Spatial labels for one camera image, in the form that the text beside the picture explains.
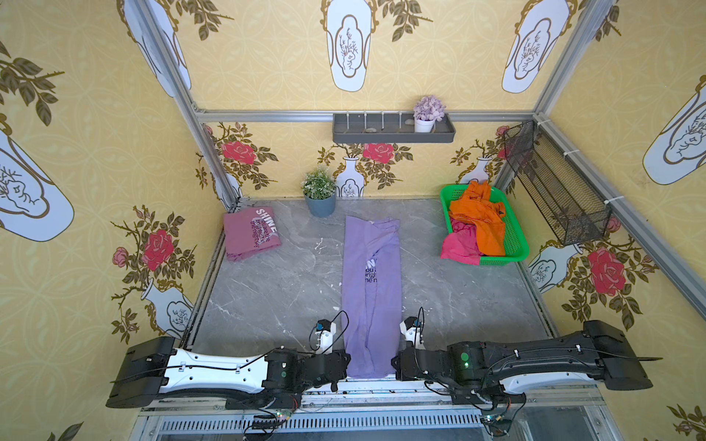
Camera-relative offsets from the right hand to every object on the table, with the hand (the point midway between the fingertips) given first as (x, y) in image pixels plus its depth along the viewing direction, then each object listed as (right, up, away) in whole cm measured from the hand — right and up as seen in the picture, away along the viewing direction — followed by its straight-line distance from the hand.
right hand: (391, 375), depth 73 cm
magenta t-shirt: (+27, +33, +21) cm, 48 cm away
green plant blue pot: (-23, +53, +33) cm, 67 cm away
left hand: (-9, +1, +4) cm, 10 cm away
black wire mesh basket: (+58, +43, +11) cm, 73 cm away
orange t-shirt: (+38, +46, +33) cm, 68 cm away
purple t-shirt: (-5, +16, +20) cm, 26 cm away
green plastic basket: (+48, +32, +25) cm, 63 cm away
